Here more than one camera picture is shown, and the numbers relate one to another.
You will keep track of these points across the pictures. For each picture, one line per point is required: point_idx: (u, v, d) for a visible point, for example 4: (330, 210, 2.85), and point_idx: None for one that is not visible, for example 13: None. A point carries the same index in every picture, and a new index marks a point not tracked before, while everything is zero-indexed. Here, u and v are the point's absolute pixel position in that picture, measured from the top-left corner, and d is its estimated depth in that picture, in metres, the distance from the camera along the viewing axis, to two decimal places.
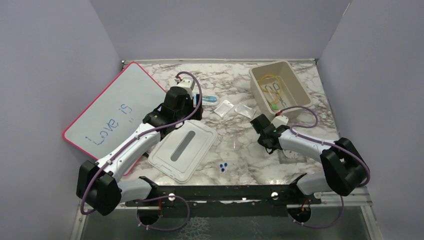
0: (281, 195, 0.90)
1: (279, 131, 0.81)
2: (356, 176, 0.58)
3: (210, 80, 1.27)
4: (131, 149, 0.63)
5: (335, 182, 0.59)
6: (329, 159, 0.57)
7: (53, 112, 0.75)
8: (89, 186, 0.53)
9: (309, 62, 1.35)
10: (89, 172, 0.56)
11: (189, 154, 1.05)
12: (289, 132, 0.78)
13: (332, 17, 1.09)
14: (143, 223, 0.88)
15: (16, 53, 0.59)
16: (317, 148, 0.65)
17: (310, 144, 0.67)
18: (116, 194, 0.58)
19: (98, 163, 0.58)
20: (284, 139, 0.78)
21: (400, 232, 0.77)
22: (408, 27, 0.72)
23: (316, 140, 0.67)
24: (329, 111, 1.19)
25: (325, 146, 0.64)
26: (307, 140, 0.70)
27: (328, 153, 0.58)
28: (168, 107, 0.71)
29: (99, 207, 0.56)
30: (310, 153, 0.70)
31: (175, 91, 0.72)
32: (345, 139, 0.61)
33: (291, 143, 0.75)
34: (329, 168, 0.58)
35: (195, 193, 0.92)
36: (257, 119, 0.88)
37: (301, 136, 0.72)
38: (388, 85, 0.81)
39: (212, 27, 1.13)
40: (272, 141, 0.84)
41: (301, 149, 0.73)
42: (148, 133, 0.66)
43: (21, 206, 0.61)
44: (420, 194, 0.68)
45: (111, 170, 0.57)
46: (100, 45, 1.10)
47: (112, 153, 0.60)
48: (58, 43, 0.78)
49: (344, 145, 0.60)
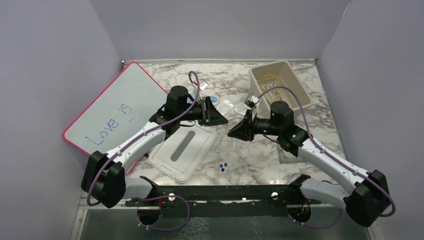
0: (281, 195, 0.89)
1: (298, 137, 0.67)
2: (380, 210, 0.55)
3: (210, 80, 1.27)
4: (138, 144, 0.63)
5: (357, 214, 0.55)
6: (362, 196, 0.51)
7: (53, 112, 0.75)
8: (98, 177, 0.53)
9: (309, 62, 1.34)
10: (98, 163, 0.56)
11: (190, 153, 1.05)
12: (311, 143, 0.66)
13: (332, 17, 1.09)
14: (143, 223, 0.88)
15: (17, 54, 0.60)
16: (349, 178, 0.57)
17: (339, 170, 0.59)
18: (120, 186, 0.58)
19: (108, 153, 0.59)
20: (304, 151, 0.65)
21: (400, 233, 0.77)
22: (407, 27, 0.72)
23: (347, 167, 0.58)
24: (329, 111, 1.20)
25: (358, 178, 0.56)
26: (335, 163, 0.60)
27: (361, 188, 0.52)
28: (171, 109, 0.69)
29: (105, 200, 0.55)
30: (333, 176, 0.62)
31: (175, 92, 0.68)
32: (378, 173, 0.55)
33: (314, 159, 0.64)
34: (357, 202, 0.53)
35: (195, 193, 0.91)
36: (282, 114, 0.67)
37: (327, 155, 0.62)
38: (388, 85, 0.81)
39: (212, 27, 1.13)
40: (288, 146, 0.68)
41: (322, 166, 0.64)
42: (154, 130, 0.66)
43: (22, 205, 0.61)
44: (420, 194, 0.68)
45: (120, 161, 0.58)
46: (100, 44, 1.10)
47: (121, 145, 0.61)
48: (59, 44, 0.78)
49: (377, 180, 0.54)
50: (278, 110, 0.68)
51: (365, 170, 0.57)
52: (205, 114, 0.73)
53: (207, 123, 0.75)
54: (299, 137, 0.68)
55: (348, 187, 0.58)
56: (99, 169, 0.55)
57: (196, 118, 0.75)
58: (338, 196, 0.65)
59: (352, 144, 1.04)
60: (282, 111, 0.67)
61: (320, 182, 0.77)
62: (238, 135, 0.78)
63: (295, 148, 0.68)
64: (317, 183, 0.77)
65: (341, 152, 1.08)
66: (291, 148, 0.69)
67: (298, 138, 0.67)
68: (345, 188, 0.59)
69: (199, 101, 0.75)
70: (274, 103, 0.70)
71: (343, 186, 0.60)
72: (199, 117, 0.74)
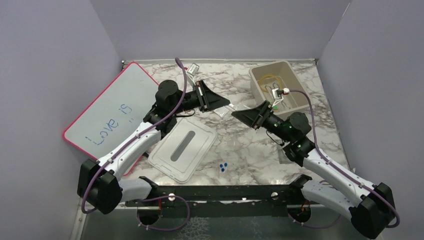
0: (281, 195, 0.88)
1: (303, 147, 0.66)
2: (385, 222, 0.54)
3: (210, 80, 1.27)
4: (132, 148, 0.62)
5: (363, 226, 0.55)
6: (368, 209, 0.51)
7: (53, 112, 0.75)
8: (90, 185, 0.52)
9: (309, 62, 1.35)
10: (90, 171, 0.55)
11: (189, 153, 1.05)
12: (316, 154, 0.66)
13: (332, 17, 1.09)
14: (143, 223, 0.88)
15: (16, 55, 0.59)
16: (354, 190, 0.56)
17: (344, 182, 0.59)
18: (116, 193, 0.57)
19: (99, 161, 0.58)
20: (310, 162, 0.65)
21: (400, 234, 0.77)
22: (408, 28, 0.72)
23: (353, 179, 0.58)
24: (329, 111, 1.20)
25: (364, 191, 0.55)
26: (341, 175, 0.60)
27: (367, 201, 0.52)
28: (163, 107, 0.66)
29: (101, 207, 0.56)
30: (337, 187, 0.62)
31: (163, 90, 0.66)
32: (384, 185, 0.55)
33: (318, 169, 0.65)
34: (363, 215, 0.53)
35: (195, 193, 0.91)
36: (300, 131, 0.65)
37: (333, 167, 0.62)
38: (388, 85, 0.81)
39: (212, 27, 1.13)
40: (294, 157, 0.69)
41: (327, 178, 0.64)
42: (148, 132, 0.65)
43: (22, 205, 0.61)
44: (420, 194, 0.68)
45: (112, 169, 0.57)
46: (100, 45, 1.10)
47: (113, 152, 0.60)
48: (58, 44, 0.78)
49: (383, 192, 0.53)
50: (298, 125, 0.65)
51: (371, 182, 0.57)
52: (202, 100, 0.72)
53: (207, 109, 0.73)
54: (305, 147, 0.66)
55: (353, 199, 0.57)
56: (92, 177, 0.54)
57: (195, 105, 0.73)
58: (341, 204, 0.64)
59: (352, 144, 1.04)
60: (301, 127, 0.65)
61: (322, 186, 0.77)
62: (245, 117, 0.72)
63: (301, 158, 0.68)
64: (320, 186, 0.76)
65: (341, 152, 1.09)
66: (296, 158, 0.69)
67: (303, 148, 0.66)
68: (350, 200, 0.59)
69: (193, 88, 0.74)
70: (293, 116, 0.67)
71: (349, 199, 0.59)
72: (196, 104, 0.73)
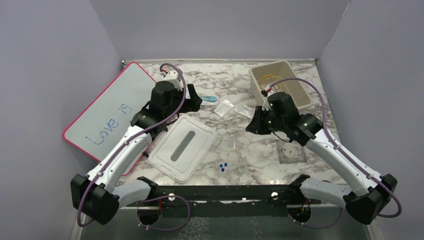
0: (281, 195, 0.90)
1: (307, 123, 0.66)
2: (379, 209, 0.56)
3: (210, 80, 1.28)
4: (122, 155, 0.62)
5: (359, 214, 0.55)
6: (374, 202, 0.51)
7: (53, 112, 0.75)
8: (83, 201, 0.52)
9: (309, 62, 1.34)
10: (81, 187, 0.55)
11: (189, 154, 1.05)
12: (325, 136, 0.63)
13: (332, 17, 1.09)
14: (143, 223, 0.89)
15: (15, 54, 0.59)
16: (362, 181, 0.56)
17: (353, 171, 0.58)
18: (112, 201, 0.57)
19: (89, 175, 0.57)
20: (316, 144, 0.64)
21: (400, 233, 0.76)
22: (407, 29, 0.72)
23: (362, 169, 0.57)
24: (329, 111, 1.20)
25: (371, 182, 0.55)
26: (350, 162, 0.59)
27: (374, 194, 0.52)
28: (157, 105, 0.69)
29: (98, 218, 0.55)
30: (341, 172, 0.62)
31: (161, 87, 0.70)
32: (391, 178, 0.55)
33: (325, 153, 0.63)
34: (364, 205, 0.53)
35: (195, 193, 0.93)
36: (280, 101, 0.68)
37: (340, 152, 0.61)
38: (388, 85, 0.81)
39: (212, 27, 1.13)
40: (297, 134, 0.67)
41: (332, 162, 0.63)
42: (137, 137, 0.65)
43: (22, 204, 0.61)
44: (420, 194, 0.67)
45: (102, 182, 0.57)
46: (100, 45, 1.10)
47: (102, 164, 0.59)
48: (58, 44, 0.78)
49: (389, 184, 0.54)
50: (275, 98, 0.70)
51: (379, 173, 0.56)
52: None
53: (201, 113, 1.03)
54: (309, 124, 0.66)
55: (357, 188, 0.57)
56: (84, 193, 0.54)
57: None
58: (337, 194, 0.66)
59: (352, 144, 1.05)
60: (279, 98, 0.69)
61: (319, 182, 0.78)
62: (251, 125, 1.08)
63: (305, 137, 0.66)
64: (317, 182, 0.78)
65: None
66: (300, 136, 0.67)
67: (308, 124, 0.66)
68: (353, 188, 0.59)
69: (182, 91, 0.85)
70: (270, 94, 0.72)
71: (352, 188, 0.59)
72: None
